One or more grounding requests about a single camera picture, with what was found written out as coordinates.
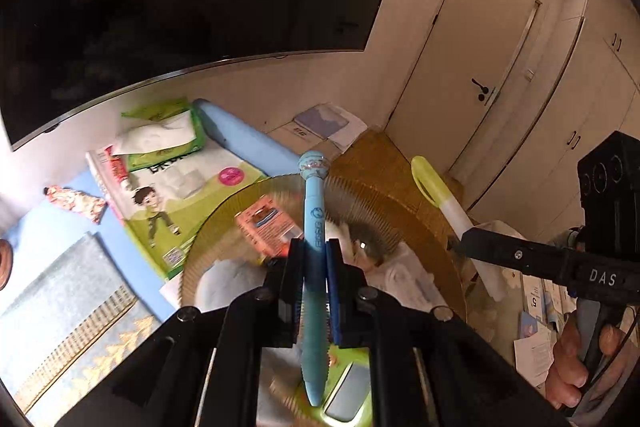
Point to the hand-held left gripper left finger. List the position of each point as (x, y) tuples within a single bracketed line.
[(292, 297)]

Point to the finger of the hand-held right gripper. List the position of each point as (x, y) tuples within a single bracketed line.
[(510, 257)]

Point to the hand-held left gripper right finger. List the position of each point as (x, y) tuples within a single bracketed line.
[(335, 297)]

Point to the salmon pink card pack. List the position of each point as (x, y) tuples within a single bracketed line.
[(265, 227)]

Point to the yellow white highlighter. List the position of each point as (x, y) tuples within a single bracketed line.
[(452, 207)]

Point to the teal pen with ball top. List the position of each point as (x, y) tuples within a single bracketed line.
[(315, 217)]

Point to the woven wicker basket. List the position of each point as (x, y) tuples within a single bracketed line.
[(225, 227)]

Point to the person's right hand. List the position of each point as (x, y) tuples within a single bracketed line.
[(565, 372)]

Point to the white plastic bag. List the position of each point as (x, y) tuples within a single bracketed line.
[(495, 279)]

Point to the blue white leaflet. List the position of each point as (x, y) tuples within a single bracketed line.
[(531, 323)]

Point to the green handheld device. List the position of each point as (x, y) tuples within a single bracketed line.
[(350, 387)]

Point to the white paper sheet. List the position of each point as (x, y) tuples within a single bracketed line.
[(535, 357)]

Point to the cream wardrobe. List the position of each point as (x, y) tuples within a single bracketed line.
[(575, 82)]

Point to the woven rattan stool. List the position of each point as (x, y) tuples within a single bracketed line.
[(380, 157)]

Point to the green cartoon boy book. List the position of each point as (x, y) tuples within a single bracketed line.
[(165, 187)]

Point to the white blue booklet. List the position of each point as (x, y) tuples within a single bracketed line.
[(325, 119)]

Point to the green tissue pack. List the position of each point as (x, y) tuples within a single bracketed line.
[(150, 137)]

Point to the small red white tube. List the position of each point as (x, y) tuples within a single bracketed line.
[(119, 167)]

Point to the white room door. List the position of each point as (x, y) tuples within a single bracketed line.
[(475, 32)]

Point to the blue patterned desk mat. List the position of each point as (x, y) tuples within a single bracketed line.
[(60, 287)]

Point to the red patterned tube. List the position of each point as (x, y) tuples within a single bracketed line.
[(75, 203)]

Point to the phone stand with brown base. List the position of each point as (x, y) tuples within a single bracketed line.
[(4, 264)]

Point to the black flat screen monitor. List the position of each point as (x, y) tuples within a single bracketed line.
[(175, 7)]

